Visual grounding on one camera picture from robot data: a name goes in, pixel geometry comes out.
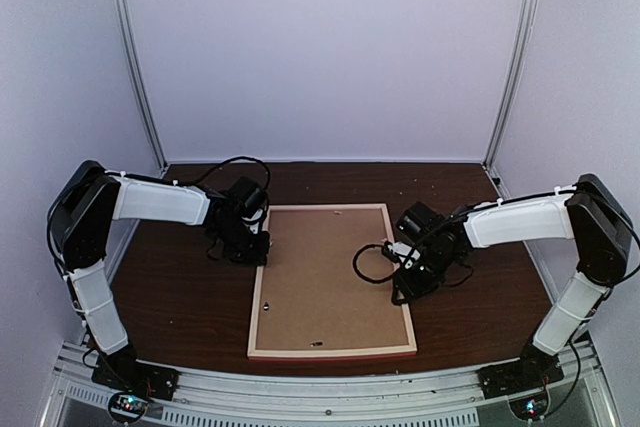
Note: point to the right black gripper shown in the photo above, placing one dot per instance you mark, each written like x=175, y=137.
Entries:
x=409, y=288

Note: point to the right round controller board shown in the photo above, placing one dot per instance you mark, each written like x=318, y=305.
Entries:
x=531, y=407

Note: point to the left round controller board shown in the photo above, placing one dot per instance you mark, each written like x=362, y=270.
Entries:
x=126, y=407

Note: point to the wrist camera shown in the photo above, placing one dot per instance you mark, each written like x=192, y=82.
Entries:
x=418, y=220
x=247, y=195

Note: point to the left aluminium corner post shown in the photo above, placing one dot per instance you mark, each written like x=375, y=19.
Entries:
x=138, y=84

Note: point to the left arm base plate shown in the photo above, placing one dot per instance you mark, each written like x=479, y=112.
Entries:
x=135, y=379

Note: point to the brown cardboard backing board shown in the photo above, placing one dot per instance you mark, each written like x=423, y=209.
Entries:
x=335, y=277

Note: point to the round controller board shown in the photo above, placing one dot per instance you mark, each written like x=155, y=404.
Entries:
x=531, y=407
x=126, y=407

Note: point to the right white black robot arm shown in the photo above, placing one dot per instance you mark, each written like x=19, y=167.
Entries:
x=583, y=221

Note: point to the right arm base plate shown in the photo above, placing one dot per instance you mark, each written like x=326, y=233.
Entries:
x=518, y=376

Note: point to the light wooden picture frame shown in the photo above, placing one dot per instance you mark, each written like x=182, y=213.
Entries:
x=255, y=337

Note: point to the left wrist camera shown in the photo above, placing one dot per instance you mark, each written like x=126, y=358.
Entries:
x=247, y=195

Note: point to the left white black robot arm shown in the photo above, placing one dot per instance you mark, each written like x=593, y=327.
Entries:
x=79, y=223

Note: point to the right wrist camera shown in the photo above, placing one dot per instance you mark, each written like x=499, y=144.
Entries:
x=418, y=220

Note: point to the right aluminium corner post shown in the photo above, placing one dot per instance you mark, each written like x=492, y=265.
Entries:
x=523, y=34

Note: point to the aluminium corner post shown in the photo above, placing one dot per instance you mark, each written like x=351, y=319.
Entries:
x=523, y=34
x=138, y=84

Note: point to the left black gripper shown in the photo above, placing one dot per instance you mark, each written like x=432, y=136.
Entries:
x=257, y=257

